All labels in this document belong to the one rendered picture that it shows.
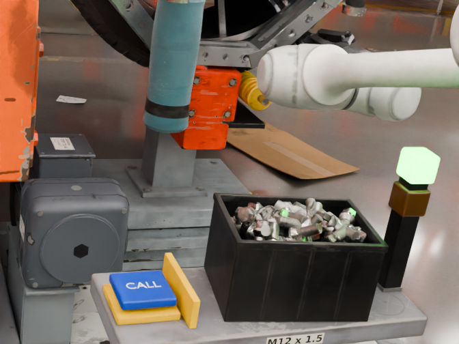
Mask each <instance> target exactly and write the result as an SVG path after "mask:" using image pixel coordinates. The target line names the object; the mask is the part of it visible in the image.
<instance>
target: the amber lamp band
mask: <svg viewBox="0 0 459 344"><path fill-rule="evenodd" d="M430 195H431V192H430V191H429V190H428V189H427V190H409V189H407V188H406V187H405V186H403V185H402V184H401V183H399V181H395V182H394V183H393V187H392V190H391V194H390V198H389V202H388V205H389V207H390V208H391V209H393V210H394V211H395V212H397V213H398V214H399V215H400V216H401V217H420V216H424V215H425V214H426V210H427V206H428V202H429V199H430Z"/></svg>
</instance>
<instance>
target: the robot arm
mask: <svg viewBox="0 0 459 344"><path fill-rule="evenodd" d="M355 41H356V39H355V37H354V36H353V34H352V33H351V31H343V32H342V31H333V30H328V29H319V30H318V31H317V33H316V34H314V33H310V32H309V31H306V32H305V33H304V34H303V35H302V36H301V37H300V38H299V39H297V40H296V41H295V43H296V45H286V46H280V47H277V48H274V49H272V50H270V51H268V52H267V53H266V54H265V56H263V57H262V58H261V59H260V62H259V64H258V70H257V84H258V89H259V90H260V91H261V92H262V95H263V96H264V97H265V98H266V99H268V100H270V101H271V102H274V103H275V104H278V105H280V106H284V107H288V108H293V109H305V110H313V111H329V110H344V111H352V112H355V113H360V114H362V115H367V116H369V117H373V116H374V117H377V118H379V119H382V120H387V121H402V120H405V119H408V118H409V117H410V116H411V115H412V114H413V113H414V112H415V111H416V109H417V107H418V104H419V101H420V97H421V88H422V87H448V88H459V4H458V7H457V8H456V11H455V13H454V16H453V19H452V22H451V29H450V44H451V48H442V49H430V50H418V51H396V52H383V53H372V52H370V51H367V50H365V49H364V48H362V47H360V46H357V45H350V44H351V43H354V42H355ZM332 42H334V43H332Z"/></svg>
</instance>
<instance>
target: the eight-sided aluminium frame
mask: <svg viewBox="0 0 459 344"><path fill-rule="evenodd" d="M109 1H110V3H111V4H112V5H113V7H114V8H115V9H116V10H117V11H118V12H119V13H120V15H121V16H122V17H123V18H124V20H125V21H126V22H127V23H128V24H129V25H130V27H131V28H132V29H133V30H134V32H135V33H136V34H137V35H138V36H139V37H140V39H141V40H142V41H143V43H144V44H145V46H146V47H147V48H148V49H149V50H151V42H152V31H153V26H154V21H153V20H152V18H151V17H150V15H149V14H148V13H147V12H146V11H145V10H144V8H143V7H142V6H141V4H140V3H139V2H138V0H109ZM341 1H343V0H297V1H296V2H295V3H294V4H292V5H291V6H290V7H289V8H288V9H287V10H286V11H285V12H284V13H282V14H281V15H280V16H279V17H277V18H276V19H275V20H274V21H273V22H272V23H271V24H270V25H268V26H267V27H266V28H265V29H263V30H262V31H261V32H260V33H259V34H257V35H256V36H255V37H254V38H253V39H252V40H251V41H250V42H244V41H232V40H209V39H200V44H199V53H198V58H197V65H203V66H232V67H248V68H251V69H253V68H257V67H258V64H259V62H260V59H261V58H262V57H263V56H265V54H266V53H267V52H268V51H270V50H272V49H274V48H277V47H280V46H286V45H291V44H292V43H294V42H295V41H296V40H297V39H299V38H300V37H301V36H302V35H303V34H304V33H305V32H306V31H308V30H309V29H310V28H311V27H313V26H314V25H315V24H316V23H317V22H318V21H319V20H320V19H321V18H323V17H324V16H325V15H326V14H328V13H329V12H330V11H331V10H332V9H333V8H336V7H337V5H338V4H339V3H340V2H341Z"/></svg>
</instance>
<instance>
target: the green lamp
mask: <svg viewBox="0 0 459 344"><path fill-rule="evenodd" d="M439 162H440V158H439V157H438V156H437V155H436V154H434V153H432V152H431V151H430V150H428V149H426V148H424V147H404V148H402V151H401V154H400V159H399V163H398V167H397V174H398V175H400V176H401V177H403V178H404V179H405V180H406V181H407V182H409V183H410V184H432V183H433V182H434V180H435V177H436V172H437V169H438V167H439Z"/></svg>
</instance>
